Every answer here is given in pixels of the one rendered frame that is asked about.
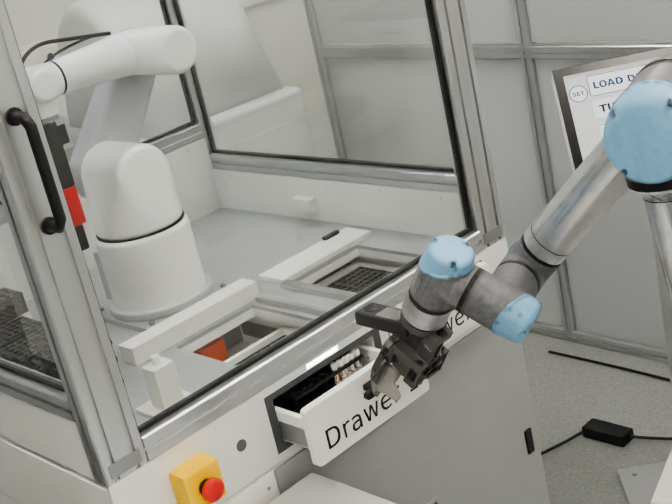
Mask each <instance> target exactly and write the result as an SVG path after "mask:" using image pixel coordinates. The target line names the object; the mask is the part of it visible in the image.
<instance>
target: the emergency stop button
mask: <svg viewBox="0 0 672 504"><path fill-rule="evenodd" d="M223 493H224V483H223V481H222V480H221V479H219V478H216V477H213V478H210V479H208V480H207V481H206V482H205V483H204V485H203V488H202V496H203V498H204V499H205V500H206V501H207V502H210V503H215V502H217V501H218V500H219V499H220V498H221V497H222V495H223Z"/></svg>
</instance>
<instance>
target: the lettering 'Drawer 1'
mask: <svg viewBox="0 0 672 504"><path fill-rule="evenodd" d="M385 396H386V395H384V396H383V397H382V399H381V406H382V408H383V409H385V410H386V409H388V408H390V407H391V405H392V403H391V404H390V405H389V406H388V407H384V405H383V404H385V403H386V402H388V401H389V400H390V399H391V398H389V399H387V400H386V401H384V402H383V399H384V397H385ZM371 409H372V411H373V413H374V415H375V417H377V416H378V401H376V412H375V410H374V408H373V406H372V404H371V405H370V406H369V416H368V414H367V412H366V410H365V409H364V410H363V411H364V413H365V415H366V417H367V419H368V421H371ZM357 416H358V417H359V419H358V420H356V421H355V422H354V424H353V430H354V431H357V430H359V429H360V427H362V426H363V423H362V418H361V416H360V415H359V414H356V415H355V416H354V417H353V418H352V421H353V419H354V418H355V417H357ZM358 421H360V426H359V427H358V428H355V424H356V423H357V422H358ZM348 422H349V420H347V421H346V423H344V424H342V425H343V429H344V433H345V437H346V438H347V437H348V436H347V432H346V424H347V423H348ZM331 429H336V430H337V432H338V440H337V442H336V443H335V444H333V445H332V446H331V443H330V439H329V435H328V431H330V430H331ZM325 433H326V437H327V441H328V445H329V449H331V448H333V447H334V446H336V445H337V444H338V442H339V441H340V437H341V434H340V430H339V428H338V427H337V426H332V427H330V428H329V429H327V430H326V431H325Z"/></svg>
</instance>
